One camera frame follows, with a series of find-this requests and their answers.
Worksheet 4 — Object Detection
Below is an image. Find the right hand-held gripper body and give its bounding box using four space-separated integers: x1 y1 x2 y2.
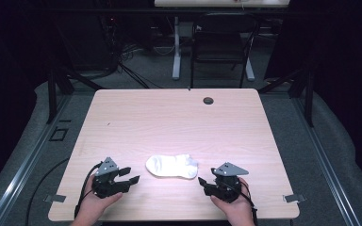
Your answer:
205 161 250 204

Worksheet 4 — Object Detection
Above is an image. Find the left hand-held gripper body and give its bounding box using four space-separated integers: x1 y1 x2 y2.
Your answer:
91 156 130 200

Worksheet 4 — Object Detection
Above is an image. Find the white ankle sock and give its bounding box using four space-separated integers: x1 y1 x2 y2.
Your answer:
182 153 200 180
145 153 200 180

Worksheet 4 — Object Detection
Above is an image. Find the person's left hand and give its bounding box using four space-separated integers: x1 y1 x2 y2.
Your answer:
82 173 124 219

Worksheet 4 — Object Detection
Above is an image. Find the person's right hand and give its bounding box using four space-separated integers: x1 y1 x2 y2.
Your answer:
209 177 256 220

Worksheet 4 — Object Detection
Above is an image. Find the black folding chair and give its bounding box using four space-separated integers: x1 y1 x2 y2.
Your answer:
189 12 261 89

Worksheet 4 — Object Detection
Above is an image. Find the white desk with legs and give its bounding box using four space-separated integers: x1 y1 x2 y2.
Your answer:
153 0 292 82

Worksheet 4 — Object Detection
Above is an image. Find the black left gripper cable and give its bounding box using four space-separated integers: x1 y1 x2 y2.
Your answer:
74 161 104 219

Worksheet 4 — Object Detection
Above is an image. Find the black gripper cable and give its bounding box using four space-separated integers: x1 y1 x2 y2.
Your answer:
74 161 104 219
230 180 259 226

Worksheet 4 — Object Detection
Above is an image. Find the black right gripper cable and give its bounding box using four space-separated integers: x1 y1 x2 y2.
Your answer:
230 180 259 226

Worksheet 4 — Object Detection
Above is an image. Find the grey metal table bracket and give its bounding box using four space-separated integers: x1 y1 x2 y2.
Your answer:
283 193 307 203
43 194 67 203

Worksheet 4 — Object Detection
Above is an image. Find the black cable on floor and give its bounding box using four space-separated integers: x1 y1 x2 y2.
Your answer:
25 156 72 226

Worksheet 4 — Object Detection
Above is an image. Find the aluminium floor rail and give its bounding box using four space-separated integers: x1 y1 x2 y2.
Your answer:
0 93 74 226
290 93 362 226

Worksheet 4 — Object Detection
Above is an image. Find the bundle of black floor cables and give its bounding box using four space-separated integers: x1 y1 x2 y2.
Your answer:
114 41 163 89

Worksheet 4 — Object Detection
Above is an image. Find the black metal stand frame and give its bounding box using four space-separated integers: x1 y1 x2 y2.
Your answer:
46 64 106 125
257 66 316 128

